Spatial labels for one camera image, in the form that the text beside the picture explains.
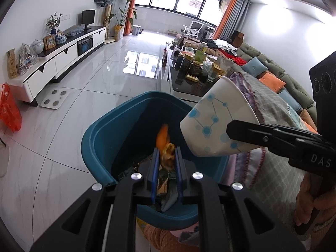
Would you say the white bathroom scale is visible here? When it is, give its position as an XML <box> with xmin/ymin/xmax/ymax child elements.
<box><xmin>40</xmin><ymin>89</ymin><xmax>71</xmax><ymax>108</ymax></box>

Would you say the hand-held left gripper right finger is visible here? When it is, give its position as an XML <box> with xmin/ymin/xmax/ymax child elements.
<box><xmin>175</xmin><ymin>147</ymin><xmax>306</xmax><ymax>252</ymax></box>

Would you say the orange curtain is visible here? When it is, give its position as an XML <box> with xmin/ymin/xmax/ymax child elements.
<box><xmin>123</xmin><ymin>0</ymin><xmax>142</xmax><ymax>36</ymax></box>
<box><xmin>213</xmin><ymin>0</ymin><xmax>241</xmax><ymax>41</ymax></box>

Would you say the vase with green branches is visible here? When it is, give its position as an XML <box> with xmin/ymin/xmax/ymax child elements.
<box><xmin>46</xmin><ymin>12</ymin><xmax>64</xmax><ymax>35</ymax></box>

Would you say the orange plastic bag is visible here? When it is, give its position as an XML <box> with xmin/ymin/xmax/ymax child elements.
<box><xmin>0</xmin><ymin>83</ymin><xmax>22</xmax><ymax>132</ymax></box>

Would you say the clear bag of toys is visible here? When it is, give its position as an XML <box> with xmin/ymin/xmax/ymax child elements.
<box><xmin>16</xmin><ymin>43</ymin><xmax>39</xmax><ymax>74</ymax></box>

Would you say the blue trash bin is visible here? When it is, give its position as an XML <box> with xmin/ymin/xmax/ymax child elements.
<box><xmin>81</xmin><ymin>91</ymin><xmax>230</xmax><ymax>230</ymax></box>

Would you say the tall leafy potted plant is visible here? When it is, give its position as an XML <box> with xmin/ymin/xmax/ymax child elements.
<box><xmin>109</xmin><ymin>0</ymin><xmax>138</xmax><ymax>42</ymax></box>

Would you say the white black-top TV cabinet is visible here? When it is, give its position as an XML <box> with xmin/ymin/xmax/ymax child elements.
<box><xmin>22</xmin><ymin>26</ymin><xmax>108</xmax><ymax>103</ymax></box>

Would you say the yellow patterned box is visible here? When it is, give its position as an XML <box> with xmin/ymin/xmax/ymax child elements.
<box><xmin>6</xmin><ymin>48</ymin><xmax>18</xmax><ymax>79</ymax></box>

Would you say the green patterned tablecloth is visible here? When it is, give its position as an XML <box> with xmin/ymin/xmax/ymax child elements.
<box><xmin>220</xmin><ymin>71</ymin><xmax>319</xmax><ymax>232</ymax></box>

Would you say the pile of crumpled wrappers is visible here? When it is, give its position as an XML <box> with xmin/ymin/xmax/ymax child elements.
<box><xmin>118</xmin><ymin>160</ymin><xmax>184</xmax><ymax>212</ymax></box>

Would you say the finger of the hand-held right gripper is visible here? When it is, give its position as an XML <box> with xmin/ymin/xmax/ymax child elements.
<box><xmin>226</xmin><ymin>120</ymin><xmax>323</xmax><ymax>160</ymax></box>

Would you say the black monitor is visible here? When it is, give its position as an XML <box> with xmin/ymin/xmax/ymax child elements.
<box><xmin>81</xmin><ymin>9</ymin><xmax>96</xmax><ymax>30</ymax></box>

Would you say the orange fruit peel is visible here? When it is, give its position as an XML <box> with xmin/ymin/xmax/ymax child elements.
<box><xmin>156</xmin><ymin>123</ymin><xmax>177</xmax><ymax>172</ymax></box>

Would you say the group of gold-lid jars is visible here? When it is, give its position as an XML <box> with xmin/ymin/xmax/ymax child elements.
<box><xmin>173</xmin><ymin>41</ymin><xmax>232</xmax><ymax>85</ymax></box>

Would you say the grey curtain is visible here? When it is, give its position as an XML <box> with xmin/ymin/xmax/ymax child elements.
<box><xmin>227</xmin><ymin>0</ymin><xmax>252</xmax><ymax>46</ymax></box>

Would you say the orange cushion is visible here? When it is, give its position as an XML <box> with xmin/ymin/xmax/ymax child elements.
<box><xmin>299</xmin><ymin>109</ymin><xmax>318</xmax><ymax>133</ymax></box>
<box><xmin>257</xmin><ymin>72</ymin><xmax>286</xmax><ymax>93</ymax></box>

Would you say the white office chair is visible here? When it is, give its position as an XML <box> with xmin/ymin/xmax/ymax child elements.
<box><xmin>183</xmin><ymin>20</ymin><xmax>205</xmax><ymax>38</ymax></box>

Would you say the white ceramic jar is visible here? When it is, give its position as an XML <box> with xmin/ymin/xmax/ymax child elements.
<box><xmin>31</xmin><ymin>39</ymin><xmax>44</xmax><ymax>56</ymax></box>

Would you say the person's right hand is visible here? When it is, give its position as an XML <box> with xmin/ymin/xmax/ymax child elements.
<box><xmin>293</xmin><ymin>175</ymin><xmax>336</xmax><ymax>242</ymax></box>

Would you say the green sofa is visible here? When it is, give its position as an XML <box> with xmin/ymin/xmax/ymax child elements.
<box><xmin>215</xmin><ymin>42</ymin><xmax>319</xmax><ymax>132</ymax></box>

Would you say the brown wooden cabinet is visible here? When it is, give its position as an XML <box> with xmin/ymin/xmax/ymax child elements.
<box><xmin>232</xmin><ymin>30</ymin><xmax>245</xmax><ymax>47</ymax></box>

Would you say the blue patterned cloth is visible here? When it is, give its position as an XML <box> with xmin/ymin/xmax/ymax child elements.
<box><xmin>63</xmin><ymin>24</ymin><xmax>86</xmax><ymax>37</ymax></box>

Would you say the black glass coffee table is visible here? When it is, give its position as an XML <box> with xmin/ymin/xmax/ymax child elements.
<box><xmin>157</xmin><ymin>42</ymin><xmax>229</xmax><ymax>103</ymax></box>

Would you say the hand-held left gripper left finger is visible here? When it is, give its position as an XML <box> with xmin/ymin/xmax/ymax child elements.
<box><xmin>30</xmin><ymin>148</ymin><xmax>159</xmax><ymax>252</ymax></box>

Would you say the white blue-dotted paper cup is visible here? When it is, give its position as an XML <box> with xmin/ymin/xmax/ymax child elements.
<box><xmin>180</xmin><ymin>77</ymin><xmax>265</xmax><ymax>158</ymax></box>

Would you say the teal cushion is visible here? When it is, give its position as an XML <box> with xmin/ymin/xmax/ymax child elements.
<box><xmin>278</xmin><ymin>89</ymin><xmax>302</xmax><ymax>112</ymax></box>
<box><xmin>241</xmin><ymin>57</ymin><xmax>269</xmax><ymax>77</ymax></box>

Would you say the wooden picture frame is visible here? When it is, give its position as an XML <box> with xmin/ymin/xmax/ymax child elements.
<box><xmin>43</xmin><ymin>34</ymin><xmax>57</xmax><ymax>50</ymax></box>

